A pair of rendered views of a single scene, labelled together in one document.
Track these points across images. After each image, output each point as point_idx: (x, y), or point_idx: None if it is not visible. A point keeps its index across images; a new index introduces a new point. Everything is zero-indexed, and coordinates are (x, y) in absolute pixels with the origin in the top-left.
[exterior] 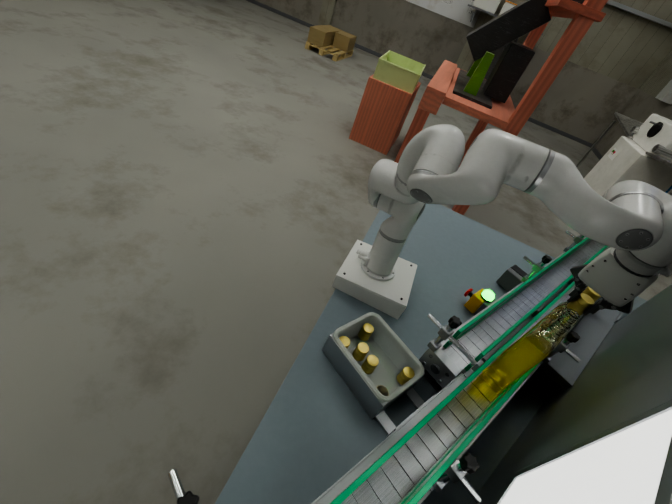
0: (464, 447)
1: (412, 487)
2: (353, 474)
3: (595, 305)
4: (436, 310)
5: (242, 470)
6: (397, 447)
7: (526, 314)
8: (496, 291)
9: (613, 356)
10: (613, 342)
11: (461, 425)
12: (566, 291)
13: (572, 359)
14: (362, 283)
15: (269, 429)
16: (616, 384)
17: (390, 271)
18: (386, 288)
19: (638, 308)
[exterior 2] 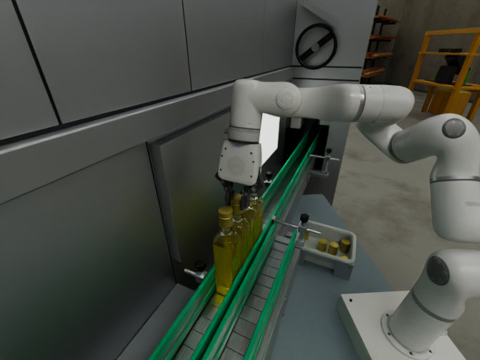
0: (268, 186)
1: (276, 193)
2: (296, 188)
3: (233, 189)
4: (313, 357)
5: (326, 202)
6: (293, 178)
7: (243, 286)
8: None
9: (199, 207)
10: (114, 330)
11: (264, 216)
12: None
13: (163, 318)
14: (390, 296)
15: (331, 212)
16: None
17: (391, 322)
18: (371, 306)
19: None
